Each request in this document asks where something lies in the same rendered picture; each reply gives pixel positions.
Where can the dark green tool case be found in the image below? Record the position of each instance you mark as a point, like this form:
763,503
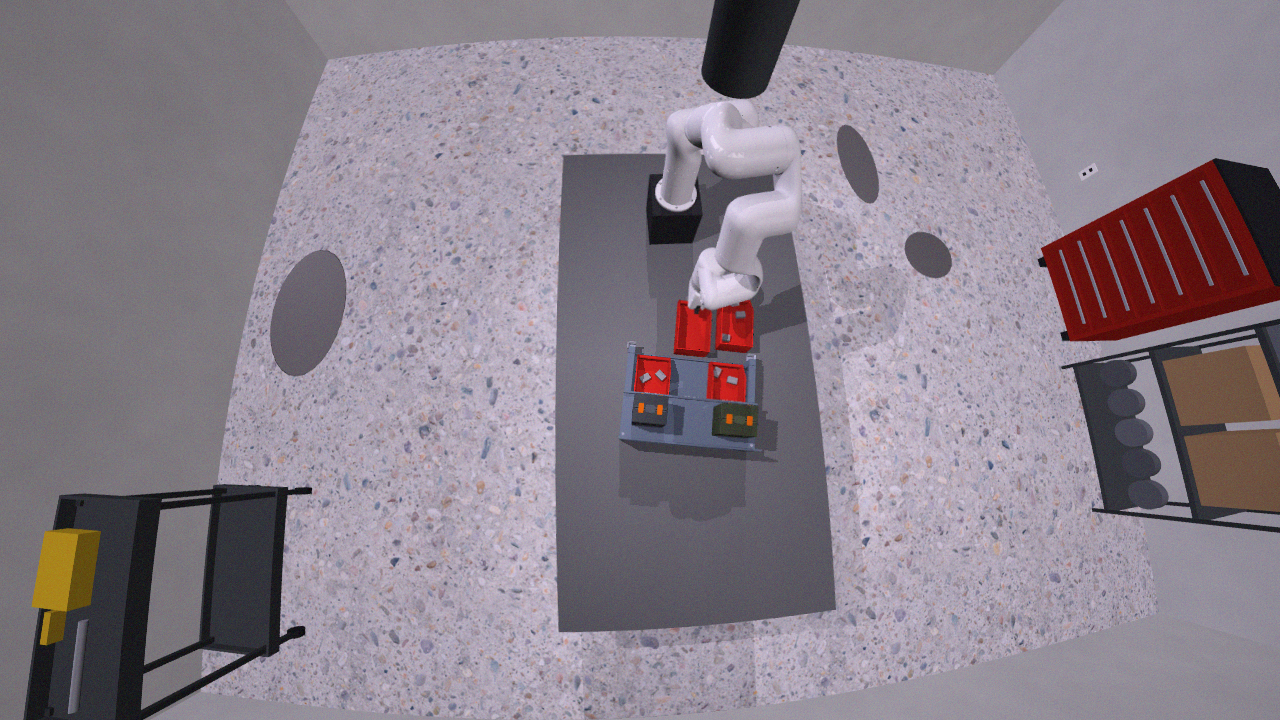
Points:
735,419

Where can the red bin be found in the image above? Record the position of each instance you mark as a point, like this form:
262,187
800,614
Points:
717,388
740,330
694,331
652,364

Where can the dark grey tool case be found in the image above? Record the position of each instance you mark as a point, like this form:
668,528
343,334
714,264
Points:
650,409

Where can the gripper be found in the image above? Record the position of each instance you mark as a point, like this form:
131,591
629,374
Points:
694,300

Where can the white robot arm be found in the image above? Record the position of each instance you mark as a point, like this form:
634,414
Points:
733,153

